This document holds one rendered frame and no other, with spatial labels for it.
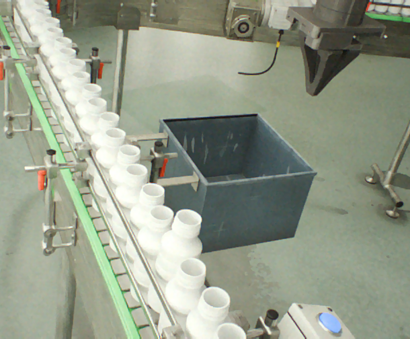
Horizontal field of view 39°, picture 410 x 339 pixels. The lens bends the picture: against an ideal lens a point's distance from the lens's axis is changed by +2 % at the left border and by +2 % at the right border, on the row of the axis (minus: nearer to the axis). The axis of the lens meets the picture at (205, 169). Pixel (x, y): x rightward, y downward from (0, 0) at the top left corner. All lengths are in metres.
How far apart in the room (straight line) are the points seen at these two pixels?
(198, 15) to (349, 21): 1.87
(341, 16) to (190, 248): 0.36
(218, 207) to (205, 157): 0.33
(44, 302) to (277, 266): 1.01
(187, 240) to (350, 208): 2.41
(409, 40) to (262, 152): 1.34
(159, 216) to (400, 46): 2.11
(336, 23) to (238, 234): 0.87
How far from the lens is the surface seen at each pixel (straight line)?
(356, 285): 2.70
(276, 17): 2.42
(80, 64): 1.29
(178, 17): 2.53
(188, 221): 0.82
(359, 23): 0.71
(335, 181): 3.34
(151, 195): 0.92
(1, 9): 1.80
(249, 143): 1.73
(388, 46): 2.82
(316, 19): 0.69
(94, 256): 1.05
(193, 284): 0.77
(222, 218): 1.41
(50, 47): 1.43
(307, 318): 0.82
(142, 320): 0.92
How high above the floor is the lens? 1.69
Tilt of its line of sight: 33 degrees down
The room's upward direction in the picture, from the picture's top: 12 degrees clockwise
